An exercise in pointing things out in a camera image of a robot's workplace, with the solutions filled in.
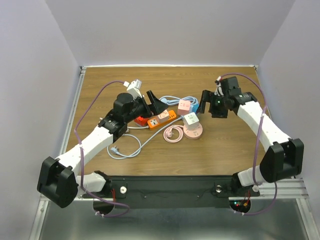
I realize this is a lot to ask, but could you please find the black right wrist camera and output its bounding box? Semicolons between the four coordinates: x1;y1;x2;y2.
220;76;242;97

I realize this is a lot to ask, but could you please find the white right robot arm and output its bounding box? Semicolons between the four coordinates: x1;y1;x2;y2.
197;90;304;195

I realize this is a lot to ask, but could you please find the white cube socket adapter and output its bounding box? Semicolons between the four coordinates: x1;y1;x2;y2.
183;112;199;130

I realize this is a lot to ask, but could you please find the blue socket adapter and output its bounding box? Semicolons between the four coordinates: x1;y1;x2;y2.
189;103;199;114

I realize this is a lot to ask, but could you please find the pink patterned cube adapter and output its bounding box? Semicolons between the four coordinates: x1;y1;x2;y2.
156;110;170;123

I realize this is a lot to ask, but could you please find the red cube adapter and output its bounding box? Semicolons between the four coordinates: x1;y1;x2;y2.
134;116;149;127

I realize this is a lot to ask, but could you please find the light blue round power strip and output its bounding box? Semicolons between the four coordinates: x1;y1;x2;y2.
106;95;201;160

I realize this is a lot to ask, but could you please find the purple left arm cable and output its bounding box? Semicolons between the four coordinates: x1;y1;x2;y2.
74;79;131;218

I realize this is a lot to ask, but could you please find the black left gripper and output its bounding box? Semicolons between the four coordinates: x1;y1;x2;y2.
124;90;168;124

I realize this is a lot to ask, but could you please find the pink round power strip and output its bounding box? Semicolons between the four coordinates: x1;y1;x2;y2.
163;123;203;144

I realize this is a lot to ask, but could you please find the orange power strip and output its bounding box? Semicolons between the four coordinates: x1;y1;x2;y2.
147;110;178;130

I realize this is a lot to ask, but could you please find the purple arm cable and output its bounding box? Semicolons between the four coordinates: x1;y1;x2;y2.
216;72;278;216
74;79;131;218

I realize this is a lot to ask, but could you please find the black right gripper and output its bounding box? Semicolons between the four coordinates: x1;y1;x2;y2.
194;89;229;118

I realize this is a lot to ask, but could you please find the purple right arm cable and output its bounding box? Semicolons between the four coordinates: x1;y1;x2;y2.
216;72;278;216

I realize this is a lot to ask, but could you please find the pink cube socket adapter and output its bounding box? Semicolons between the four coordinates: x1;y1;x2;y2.
177;99;191;116

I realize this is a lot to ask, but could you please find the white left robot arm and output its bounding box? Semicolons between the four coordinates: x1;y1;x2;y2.
37;91;169;208

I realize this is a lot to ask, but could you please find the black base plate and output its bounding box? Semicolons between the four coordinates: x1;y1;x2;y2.
82;174;261;210

